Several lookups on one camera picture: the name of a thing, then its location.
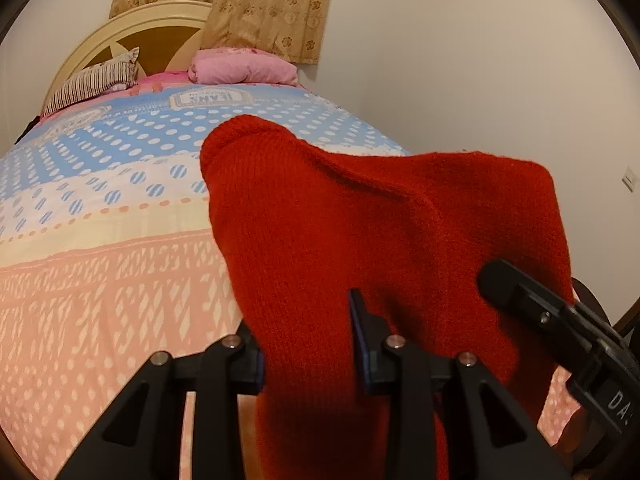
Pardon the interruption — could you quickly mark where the red knitted sweater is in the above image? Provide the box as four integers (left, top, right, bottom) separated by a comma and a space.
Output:
201, 115, 572, 479

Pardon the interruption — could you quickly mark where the white wall socket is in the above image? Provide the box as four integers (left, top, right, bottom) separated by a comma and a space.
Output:
622, 167, 639, 193

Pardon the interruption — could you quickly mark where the cream wooden headboard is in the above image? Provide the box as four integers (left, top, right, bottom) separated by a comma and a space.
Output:
47, 0, 210, 96

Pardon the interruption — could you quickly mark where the striped pillow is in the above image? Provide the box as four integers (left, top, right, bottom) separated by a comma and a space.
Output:
41, 48, 140, 117

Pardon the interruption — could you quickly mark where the right hand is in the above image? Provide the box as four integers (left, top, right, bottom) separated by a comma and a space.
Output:
553, 408, 590, 469

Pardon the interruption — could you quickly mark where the pink pillow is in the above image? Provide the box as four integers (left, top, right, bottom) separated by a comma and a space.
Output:
189, 47, 298, 86

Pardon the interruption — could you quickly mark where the pink blue polka-dot bedspread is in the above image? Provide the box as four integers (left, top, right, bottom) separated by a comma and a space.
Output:
0, 81, 576, 480

